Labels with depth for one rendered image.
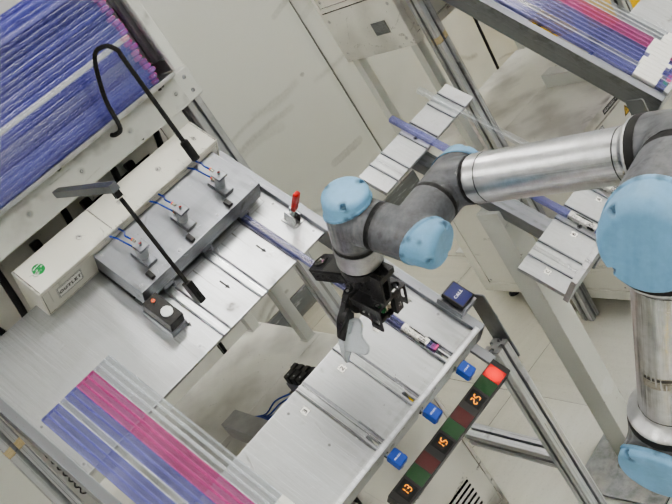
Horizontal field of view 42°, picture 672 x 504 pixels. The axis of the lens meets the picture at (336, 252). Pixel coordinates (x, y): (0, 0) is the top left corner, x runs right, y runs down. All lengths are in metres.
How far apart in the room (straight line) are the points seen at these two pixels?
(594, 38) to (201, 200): 1.05
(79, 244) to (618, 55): 1.32
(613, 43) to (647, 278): 1.33
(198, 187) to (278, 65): 2.03
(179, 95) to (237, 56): 1.83
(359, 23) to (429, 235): 1.47
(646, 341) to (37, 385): 1.09
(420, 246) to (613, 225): 0.33
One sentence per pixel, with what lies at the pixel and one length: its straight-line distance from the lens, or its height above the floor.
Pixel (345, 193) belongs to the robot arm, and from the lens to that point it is 1.26.
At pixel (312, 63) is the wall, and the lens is 3.92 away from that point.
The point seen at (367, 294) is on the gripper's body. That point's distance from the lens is 1.41.
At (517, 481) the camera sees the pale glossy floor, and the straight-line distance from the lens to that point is 2.48.
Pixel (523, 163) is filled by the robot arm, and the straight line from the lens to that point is 1.22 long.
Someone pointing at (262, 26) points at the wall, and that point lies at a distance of 3.80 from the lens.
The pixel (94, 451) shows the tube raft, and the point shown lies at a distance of 1.64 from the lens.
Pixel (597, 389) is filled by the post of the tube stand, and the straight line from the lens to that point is 2.15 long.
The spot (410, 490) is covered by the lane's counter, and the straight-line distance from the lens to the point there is 1.60.
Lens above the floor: 1.65
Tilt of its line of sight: 23 degrees down
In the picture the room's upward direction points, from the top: 34 degrees counter-clockwise
